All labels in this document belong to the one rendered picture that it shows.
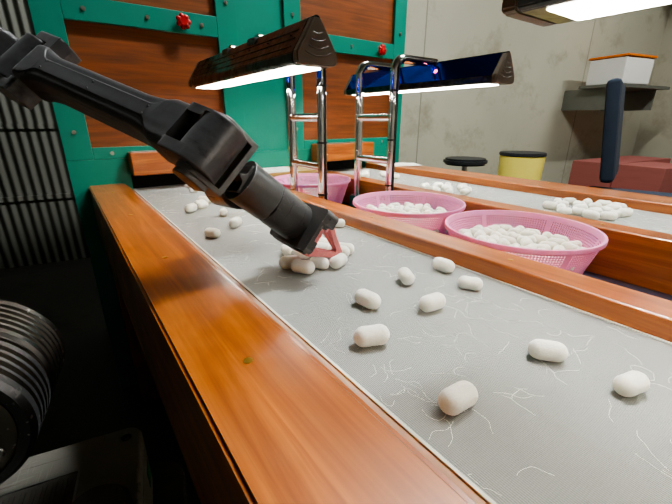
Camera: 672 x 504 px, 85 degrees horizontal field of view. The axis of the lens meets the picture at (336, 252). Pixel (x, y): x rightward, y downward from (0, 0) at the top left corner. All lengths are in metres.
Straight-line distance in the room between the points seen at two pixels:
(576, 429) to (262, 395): 0.23
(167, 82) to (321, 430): 1.26
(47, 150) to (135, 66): 1.82
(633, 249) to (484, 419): 0.57
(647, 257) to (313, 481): 0.71
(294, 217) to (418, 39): 3.52
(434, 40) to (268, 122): 2.76
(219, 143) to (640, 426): 0.45
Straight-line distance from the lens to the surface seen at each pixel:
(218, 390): 0.30
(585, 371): 0.42
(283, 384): 0.30
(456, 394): 0.31
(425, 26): 4.00
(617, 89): 2.51
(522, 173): 3.89
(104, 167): 1.36
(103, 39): 1.39
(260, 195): 0.46
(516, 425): 0.33
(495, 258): 0.58
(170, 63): 1.41
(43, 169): 3.15
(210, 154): 0.43
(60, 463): 0.75
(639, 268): 0.84
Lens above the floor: 0.95
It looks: 20 degrees down
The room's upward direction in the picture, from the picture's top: straight up
